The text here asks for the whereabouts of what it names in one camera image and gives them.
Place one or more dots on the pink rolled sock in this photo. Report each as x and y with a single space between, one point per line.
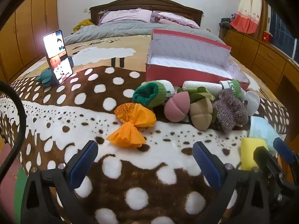
175 107

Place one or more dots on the yellow sponge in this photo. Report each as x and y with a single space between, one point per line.
248 151

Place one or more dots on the cream and red curtain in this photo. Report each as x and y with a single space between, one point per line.
247 11

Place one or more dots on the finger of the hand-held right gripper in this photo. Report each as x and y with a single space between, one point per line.
265 159
283 149

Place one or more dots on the brown printed blanket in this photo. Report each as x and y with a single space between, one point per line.
140 182

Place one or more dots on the wooden wardrobe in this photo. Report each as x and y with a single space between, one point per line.
25 28

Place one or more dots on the white mesh bath pouf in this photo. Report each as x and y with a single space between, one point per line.
252 102

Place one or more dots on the light purple pillow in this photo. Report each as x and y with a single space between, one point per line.
126 16

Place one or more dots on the blue face mask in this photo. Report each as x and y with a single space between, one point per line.
259 128

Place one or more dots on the wooden dresser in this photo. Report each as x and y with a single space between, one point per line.
264 51

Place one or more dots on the yellow cloth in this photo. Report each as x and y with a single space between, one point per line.
83 24

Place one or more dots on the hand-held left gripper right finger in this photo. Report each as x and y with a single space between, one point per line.
208 165

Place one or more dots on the wooden bed headboard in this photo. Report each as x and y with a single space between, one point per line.
144 3

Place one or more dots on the grey duvet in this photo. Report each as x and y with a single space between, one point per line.
121 29

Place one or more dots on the pink pillow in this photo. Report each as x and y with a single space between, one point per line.
168 21

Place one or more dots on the dark clothes pile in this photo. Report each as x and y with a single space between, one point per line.
225 23

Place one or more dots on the smartphone with lit screen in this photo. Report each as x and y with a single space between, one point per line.
57 56

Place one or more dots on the grey knitted sock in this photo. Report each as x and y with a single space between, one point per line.
229 112

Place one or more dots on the white rolled towel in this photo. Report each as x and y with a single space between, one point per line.
203 85

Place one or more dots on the red cardboard box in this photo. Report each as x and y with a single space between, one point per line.
186 74

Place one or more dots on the colourful foam floor mat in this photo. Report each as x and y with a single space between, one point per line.
9 179

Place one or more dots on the orange sock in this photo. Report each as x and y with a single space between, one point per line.
135 116

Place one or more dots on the red container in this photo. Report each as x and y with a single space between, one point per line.
266 37

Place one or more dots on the teal phone stand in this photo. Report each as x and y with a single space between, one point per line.
46 78

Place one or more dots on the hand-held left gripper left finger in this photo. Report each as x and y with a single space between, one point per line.
84 162

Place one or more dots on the purple frilled pillow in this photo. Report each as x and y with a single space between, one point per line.
179 17

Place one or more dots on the green and white sock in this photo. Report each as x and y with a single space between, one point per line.
233 86
149 93

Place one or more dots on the green ribbon bow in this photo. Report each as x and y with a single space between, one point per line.
201 94

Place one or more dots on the dark window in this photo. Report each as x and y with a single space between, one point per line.
282 32

